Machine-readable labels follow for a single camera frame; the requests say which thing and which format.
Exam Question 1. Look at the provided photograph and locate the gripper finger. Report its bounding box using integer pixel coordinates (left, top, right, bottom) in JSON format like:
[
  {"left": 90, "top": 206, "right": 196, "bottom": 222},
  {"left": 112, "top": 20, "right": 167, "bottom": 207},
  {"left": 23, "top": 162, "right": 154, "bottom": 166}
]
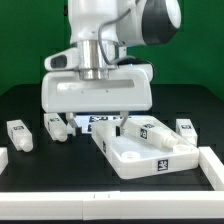
[
  {"left": 66, "top": 112, "right": 82, "bottom": 136},
  {"left": 116, "top": 111, "right": 129, "bottom": 136}
]

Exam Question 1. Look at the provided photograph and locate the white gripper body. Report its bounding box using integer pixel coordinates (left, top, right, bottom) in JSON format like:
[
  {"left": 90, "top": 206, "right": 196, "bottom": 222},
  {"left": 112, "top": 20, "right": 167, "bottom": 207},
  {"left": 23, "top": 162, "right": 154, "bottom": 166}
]
[{"left": 41, "top": 64, "right": 153, "bottom": 113}]

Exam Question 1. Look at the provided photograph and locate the white desk top tray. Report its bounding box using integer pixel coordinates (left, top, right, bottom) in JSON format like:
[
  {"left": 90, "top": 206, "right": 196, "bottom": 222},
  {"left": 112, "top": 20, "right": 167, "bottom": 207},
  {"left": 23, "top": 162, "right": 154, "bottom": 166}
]
[{"left": 92, "top": 116, "right": 199, "bottom": 179}]

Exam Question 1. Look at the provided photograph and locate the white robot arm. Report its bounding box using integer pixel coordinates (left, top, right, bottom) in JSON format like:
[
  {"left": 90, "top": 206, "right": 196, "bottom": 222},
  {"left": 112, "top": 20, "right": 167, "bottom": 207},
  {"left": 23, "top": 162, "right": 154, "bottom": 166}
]
[{"left": 41, "top": 0, "right": 181, "bottom": 123}]

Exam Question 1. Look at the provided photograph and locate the white marker sheet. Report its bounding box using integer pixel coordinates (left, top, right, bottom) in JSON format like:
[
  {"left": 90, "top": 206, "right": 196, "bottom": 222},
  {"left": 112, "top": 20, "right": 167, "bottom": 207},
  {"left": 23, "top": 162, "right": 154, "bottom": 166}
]
[{"left": 66, "top": 113, "right": 121, "bottom": 136}]

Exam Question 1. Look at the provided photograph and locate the white left border block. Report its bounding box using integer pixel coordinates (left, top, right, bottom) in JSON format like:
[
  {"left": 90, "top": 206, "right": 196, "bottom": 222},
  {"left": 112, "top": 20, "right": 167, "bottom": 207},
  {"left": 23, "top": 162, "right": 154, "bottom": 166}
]
[{"left": 0, "top": 147, "right": 8, "bottom": 175}]

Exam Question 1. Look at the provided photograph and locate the white right border bar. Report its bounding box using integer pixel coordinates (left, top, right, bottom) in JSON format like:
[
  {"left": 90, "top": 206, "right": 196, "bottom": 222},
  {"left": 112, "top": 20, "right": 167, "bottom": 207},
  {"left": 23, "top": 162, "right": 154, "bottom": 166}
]
[{"left": 199, "top": 147, "right": 224, "bottom": 191}]

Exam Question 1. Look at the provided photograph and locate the white border bar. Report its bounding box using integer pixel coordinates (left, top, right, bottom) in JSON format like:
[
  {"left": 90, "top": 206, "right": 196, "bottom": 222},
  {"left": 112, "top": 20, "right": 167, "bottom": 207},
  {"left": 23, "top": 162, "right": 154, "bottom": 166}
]
[
  {"left": 0, "top": 191, "right": 224, "bottom": 220},
  {"left": 199, "top": 147, "right": 224, "bottom": 191}
]

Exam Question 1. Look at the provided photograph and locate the white front border bar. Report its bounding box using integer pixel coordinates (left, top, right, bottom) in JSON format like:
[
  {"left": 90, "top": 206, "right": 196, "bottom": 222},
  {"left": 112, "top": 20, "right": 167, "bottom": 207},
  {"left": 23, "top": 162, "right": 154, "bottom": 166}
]
[{"left": 0, "top": 191, "right": 224, "bottom": 220}]

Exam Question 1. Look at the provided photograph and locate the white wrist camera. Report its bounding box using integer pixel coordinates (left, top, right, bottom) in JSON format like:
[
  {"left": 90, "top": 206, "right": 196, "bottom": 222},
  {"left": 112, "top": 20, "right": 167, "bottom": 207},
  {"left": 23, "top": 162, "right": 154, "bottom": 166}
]
[{"left": 44, "top": 47, "right": 79, "bottom": 71}]

